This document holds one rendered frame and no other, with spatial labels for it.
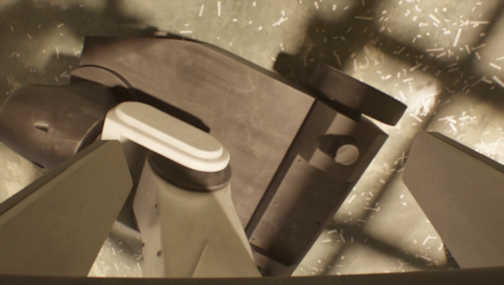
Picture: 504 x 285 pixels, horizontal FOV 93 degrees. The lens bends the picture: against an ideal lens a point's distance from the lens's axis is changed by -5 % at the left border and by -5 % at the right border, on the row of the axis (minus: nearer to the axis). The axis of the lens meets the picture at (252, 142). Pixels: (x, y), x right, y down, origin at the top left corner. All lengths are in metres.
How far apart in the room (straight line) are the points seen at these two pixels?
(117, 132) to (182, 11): 0.40
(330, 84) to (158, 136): 0.31
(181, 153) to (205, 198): 0.07
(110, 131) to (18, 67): 0.67
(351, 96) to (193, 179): 0.30
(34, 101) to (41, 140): 0.07
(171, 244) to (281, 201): 0.30
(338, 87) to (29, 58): 0.89
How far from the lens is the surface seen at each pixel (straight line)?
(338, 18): 0.66
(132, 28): 0.78
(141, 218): 0.44
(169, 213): 0.34
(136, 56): 0.57
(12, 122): 0.53
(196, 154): 0.38
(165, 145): 0.39
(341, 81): 0.48
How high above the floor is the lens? 0.65
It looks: 69 degrees down
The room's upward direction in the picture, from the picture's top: 154 degrees counter-clockwise
